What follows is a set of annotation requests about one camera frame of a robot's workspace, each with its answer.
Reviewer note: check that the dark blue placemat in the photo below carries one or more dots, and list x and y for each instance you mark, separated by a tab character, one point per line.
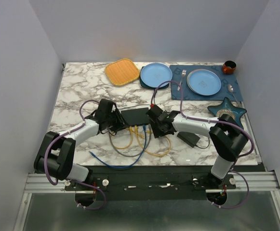
186	94

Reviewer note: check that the light blue plate left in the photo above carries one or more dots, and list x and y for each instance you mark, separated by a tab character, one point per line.
155	73

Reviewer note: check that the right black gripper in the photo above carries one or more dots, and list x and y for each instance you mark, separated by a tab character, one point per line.
156	133

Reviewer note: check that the light blue plate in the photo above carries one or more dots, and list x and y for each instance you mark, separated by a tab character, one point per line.
204	82
155	73

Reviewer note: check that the blue star shaped dish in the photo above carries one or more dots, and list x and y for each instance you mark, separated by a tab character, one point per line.
227	108

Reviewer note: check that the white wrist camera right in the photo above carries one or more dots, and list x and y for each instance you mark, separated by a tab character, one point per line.
161	106

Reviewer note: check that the aluminium rail frame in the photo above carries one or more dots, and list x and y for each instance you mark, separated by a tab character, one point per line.
37	183

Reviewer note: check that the light blue plate right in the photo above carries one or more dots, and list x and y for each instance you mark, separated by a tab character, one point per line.
204	82

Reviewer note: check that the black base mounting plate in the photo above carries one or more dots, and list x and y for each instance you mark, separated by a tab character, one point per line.
164	183

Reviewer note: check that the silver spoon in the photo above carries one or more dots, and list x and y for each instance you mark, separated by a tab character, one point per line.
231	90

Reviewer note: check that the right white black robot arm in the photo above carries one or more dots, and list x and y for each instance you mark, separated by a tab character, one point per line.
228	138

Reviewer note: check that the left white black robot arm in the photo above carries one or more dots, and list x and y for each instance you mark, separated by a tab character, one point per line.
55	157

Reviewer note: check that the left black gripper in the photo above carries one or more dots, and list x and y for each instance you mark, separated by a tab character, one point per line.
121	123

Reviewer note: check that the orange woven square mat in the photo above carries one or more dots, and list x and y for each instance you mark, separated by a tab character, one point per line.
122	72

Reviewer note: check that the red brown lacquer cup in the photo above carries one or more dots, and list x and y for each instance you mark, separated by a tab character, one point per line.
229	67

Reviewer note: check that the black power adapter brick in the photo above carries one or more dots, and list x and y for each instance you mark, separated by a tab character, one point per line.
189	138

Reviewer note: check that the black network switch box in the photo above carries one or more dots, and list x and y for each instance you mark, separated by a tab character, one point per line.
136	117

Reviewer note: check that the dark teal coaster under plate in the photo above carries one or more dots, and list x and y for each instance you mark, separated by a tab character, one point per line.
143	85

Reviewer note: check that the silver fork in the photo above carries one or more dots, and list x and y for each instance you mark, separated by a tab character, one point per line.
182	77

